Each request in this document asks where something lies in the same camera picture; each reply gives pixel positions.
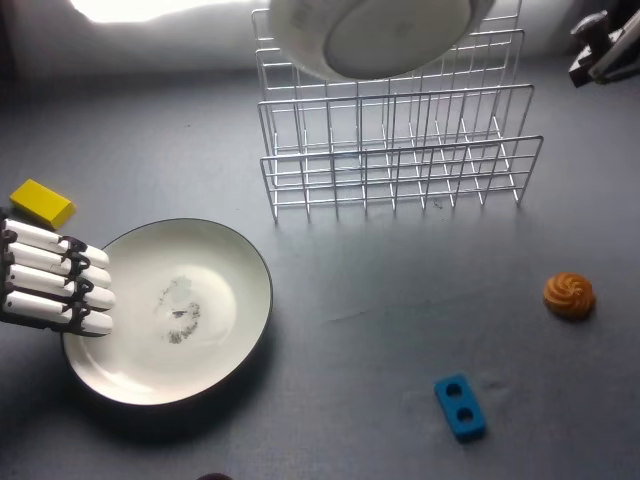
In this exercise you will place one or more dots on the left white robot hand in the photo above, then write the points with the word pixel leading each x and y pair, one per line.
pixel 45 277

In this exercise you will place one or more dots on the white ceramic plate dark rim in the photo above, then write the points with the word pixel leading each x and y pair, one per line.
pixel 380 35
pixel 200 345

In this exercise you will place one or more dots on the yellow rectangular block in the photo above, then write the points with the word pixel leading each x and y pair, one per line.
pixel 40 202

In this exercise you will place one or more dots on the dark maroon round object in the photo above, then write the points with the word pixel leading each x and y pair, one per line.
pixel 214 477

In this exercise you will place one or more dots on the blue block with two holes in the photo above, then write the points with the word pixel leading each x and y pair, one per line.
pixel 460 407

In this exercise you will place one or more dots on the orange swirl cookie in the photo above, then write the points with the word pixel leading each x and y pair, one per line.
pixel 569 296

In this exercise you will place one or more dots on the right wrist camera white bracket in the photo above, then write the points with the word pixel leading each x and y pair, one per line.
pixel 617 47

